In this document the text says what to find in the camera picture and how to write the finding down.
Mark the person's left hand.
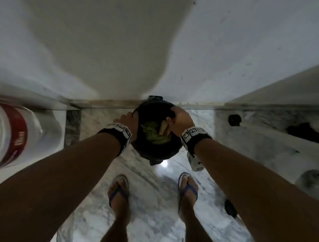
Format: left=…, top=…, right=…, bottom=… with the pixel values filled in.
left=113, top=111, right=139, bottom=143

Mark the person's right hand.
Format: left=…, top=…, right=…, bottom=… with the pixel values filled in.
left=166, top=106, right=196, bottom=137

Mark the black plastic bag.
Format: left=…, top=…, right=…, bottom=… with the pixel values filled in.
left=131, top=95, right=185, bottom=166

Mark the person's left forearm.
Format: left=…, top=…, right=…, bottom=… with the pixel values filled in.
left=0, top=132, right=122, bottom=242

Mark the person's right forearm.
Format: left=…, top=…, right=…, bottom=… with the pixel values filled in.
left=194, top=138, right=319, bottom=242

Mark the green waste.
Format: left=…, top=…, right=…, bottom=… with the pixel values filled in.
left=140, top=120, right=172, bottom=145

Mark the person's left foot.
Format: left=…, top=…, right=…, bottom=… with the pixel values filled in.
left=100, top=176, right=132, bottom=242

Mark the person's foot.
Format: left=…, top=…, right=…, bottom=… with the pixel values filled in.
left=178, top=174, right=214, bottom=242
left=100, top=176, right=132, bottom=242

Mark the person's right foot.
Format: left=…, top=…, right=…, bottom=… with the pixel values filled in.
left=178, top=174, right=214, bottom=242

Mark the black left wrist band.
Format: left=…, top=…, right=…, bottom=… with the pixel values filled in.
left=96, top=123, right=133, bottom=157

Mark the black wrist band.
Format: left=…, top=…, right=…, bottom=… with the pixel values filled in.
left=96, top=123, right=133, bottom=157
left=180, top=126, right=213, bottom=156

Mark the black right wrist band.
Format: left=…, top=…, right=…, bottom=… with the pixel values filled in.
left=180, top=126, right=213, bottom=156

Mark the black round knob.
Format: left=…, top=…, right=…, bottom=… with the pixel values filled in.
left=228, top=114, right=243, bottom=127

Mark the small black floor object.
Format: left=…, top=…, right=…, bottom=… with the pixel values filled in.
left=224, top=198, right=239, bottom=219

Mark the white container red label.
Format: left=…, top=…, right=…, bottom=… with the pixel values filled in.
left=0, top=101, right=44, bottom=169

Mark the grey round object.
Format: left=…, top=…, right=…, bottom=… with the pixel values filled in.
left=295, top=169, right=319, bottom=198

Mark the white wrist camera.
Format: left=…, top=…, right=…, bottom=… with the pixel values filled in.
left=187, top=151, right=205, bottom=173

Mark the blue strap flip-flop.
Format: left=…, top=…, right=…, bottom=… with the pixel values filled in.
left=177, top=172, right=199, bottom=215
left=107, top=174, right=130, bottom=208

